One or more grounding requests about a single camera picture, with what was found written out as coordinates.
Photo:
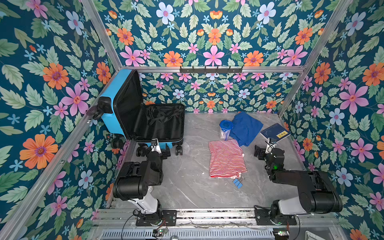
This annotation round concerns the blue binder clip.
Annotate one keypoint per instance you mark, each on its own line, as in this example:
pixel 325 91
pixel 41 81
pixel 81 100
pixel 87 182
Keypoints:
pixel 238 182

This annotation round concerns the dark blue book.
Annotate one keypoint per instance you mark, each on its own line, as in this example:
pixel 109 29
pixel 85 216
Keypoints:
pixel 276 132

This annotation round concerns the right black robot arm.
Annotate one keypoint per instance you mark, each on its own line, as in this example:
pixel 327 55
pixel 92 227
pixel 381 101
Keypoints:
pixel 316 193

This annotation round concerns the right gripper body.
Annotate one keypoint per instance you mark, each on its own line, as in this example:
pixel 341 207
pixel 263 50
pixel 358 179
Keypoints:
pixel 262 151

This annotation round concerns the clear bottle blue lid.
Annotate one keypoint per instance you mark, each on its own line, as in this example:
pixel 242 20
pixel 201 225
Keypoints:
pixel 226 127

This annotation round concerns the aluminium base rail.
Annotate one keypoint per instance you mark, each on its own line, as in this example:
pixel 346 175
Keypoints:
pixel 212 217

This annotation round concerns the red white striped shirt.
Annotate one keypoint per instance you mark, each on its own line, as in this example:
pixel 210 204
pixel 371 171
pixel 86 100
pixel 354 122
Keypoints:
pixel 227 159

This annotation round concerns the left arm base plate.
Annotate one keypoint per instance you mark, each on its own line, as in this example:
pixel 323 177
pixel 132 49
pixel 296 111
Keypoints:
pixel 160 218

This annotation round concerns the blue open suitcase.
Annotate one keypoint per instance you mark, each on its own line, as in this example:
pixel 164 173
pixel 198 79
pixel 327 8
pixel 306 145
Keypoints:
pixel 123 111

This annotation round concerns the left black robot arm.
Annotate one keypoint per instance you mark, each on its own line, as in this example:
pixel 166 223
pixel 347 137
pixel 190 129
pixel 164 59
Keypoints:
pixel 135 179

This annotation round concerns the blue cloth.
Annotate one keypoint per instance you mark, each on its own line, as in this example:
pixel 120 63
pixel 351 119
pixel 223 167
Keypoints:
pixel 245 129

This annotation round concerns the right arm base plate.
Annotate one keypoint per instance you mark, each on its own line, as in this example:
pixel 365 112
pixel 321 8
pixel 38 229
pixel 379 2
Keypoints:
pixel 266 217

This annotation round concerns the metal hook rail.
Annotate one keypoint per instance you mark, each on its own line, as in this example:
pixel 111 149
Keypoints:
pixel 208 70

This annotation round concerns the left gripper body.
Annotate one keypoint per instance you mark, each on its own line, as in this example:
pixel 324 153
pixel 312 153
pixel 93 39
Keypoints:
pixel 154 154

